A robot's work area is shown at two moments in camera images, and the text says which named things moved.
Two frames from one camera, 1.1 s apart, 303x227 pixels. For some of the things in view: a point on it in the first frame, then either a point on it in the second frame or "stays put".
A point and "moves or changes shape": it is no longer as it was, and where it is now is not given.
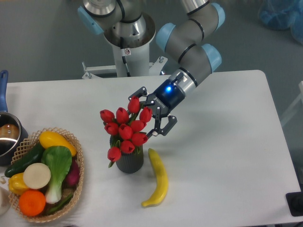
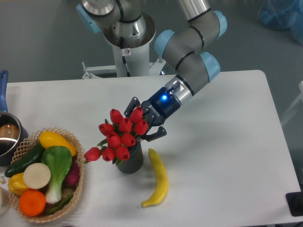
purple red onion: (72, 178) stays put
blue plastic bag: (282, 14) stays put
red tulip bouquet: (126, 128) moves or changes shape
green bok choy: (59, 159) stays put
